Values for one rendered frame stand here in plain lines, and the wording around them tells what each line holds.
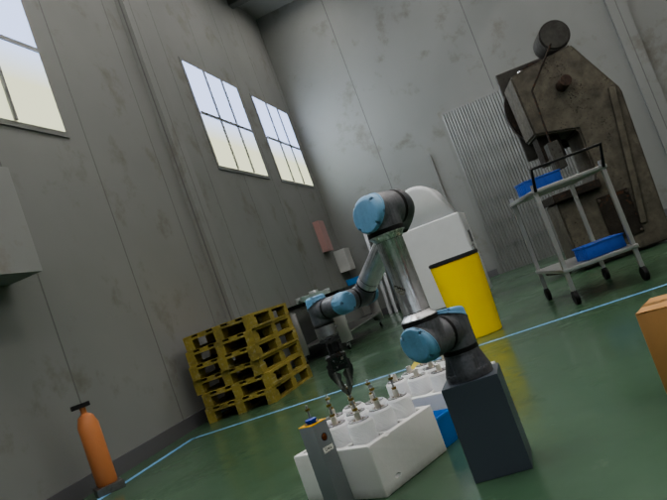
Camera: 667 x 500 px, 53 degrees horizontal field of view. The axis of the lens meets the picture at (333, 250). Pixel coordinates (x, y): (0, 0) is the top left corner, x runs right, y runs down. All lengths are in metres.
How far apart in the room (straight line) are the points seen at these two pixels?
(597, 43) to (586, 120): 5.38
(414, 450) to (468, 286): 2.88
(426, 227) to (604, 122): 2.35
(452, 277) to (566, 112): 3.18
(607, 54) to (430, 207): 5.77
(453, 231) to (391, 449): 6.08
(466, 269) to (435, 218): 3.21
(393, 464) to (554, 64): 6.14
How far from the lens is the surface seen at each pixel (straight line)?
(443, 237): 8.32
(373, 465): 2.34
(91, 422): 4.71
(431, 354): 2.01
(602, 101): 7.94
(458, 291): 5.23
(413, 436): 2.50
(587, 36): 13.16
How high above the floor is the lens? 0.69
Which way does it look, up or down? 4 degrees up
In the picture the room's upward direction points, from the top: 20 degrees counter-clockwise
